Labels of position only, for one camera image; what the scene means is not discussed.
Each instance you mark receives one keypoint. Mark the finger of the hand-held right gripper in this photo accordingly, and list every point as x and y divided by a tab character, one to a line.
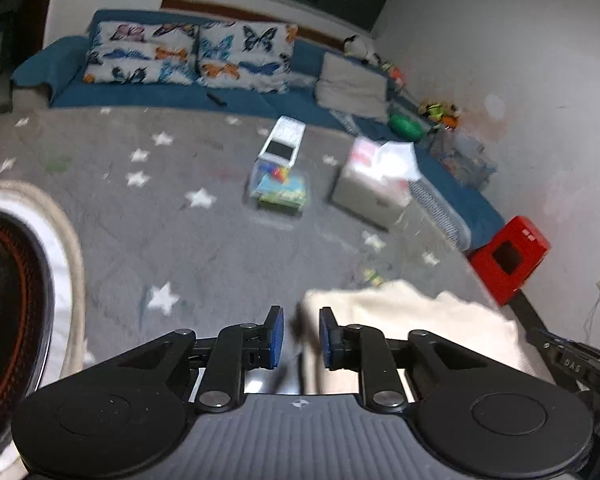
547	344

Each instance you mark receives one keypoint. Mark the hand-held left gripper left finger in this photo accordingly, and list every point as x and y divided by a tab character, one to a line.
277	336

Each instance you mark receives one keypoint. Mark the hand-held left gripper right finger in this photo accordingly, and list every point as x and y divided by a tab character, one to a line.
326	336

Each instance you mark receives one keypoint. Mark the cream garment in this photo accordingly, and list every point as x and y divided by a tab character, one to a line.
430	320

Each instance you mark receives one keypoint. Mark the red plastic stool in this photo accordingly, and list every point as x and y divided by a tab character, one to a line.
490	270

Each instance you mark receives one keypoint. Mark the clear box of colourful items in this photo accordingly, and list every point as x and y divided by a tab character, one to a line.
280	192

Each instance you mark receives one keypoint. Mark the white tissue box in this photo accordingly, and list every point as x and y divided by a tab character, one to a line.
365	195

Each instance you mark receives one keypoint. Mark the grey star tablecloth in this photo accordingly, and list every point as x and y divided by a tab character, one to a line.
180	225

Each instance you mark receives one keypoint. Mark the striped cloth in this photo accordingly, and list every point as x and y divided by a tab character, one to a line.
440	215

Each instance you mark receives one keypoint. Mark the white remote control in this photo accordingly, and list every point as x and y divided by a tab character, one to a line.
280	151

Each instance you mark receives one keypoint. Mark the clear plastic container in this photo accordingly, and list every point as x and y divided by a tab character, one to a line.
462	160

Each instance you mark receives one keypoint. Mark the green plastic item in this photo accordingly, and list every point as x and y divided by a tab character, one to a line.
406	127

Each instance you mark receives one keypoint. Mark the black remote control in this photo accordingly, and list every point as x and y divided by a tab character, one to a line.
217	99

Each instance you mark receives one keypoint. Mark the yellow and black plush toy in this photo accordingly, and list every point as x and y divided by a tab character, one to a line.
437	112

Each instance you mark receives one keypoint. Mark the grey cushion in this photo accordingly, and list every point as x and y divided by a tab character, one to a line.
350	85

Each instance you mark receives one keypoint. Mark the black round induction cooktop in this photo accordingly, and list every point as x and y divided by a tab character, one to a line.
10	310

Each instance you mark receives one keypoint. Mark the orange plush toy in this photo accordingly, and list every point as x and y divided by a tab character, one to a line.
394	75

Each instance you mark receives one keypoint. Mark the butterfly print pillow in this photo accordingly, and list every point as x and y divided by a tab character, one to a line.
245	57
140	52

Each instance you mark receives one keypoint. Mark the blue sofa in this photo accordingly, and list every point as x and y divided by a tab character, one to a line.
130	97

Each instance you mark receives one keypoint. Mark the black and white plush toy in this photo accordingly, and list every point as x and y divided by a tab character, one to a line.
357	47

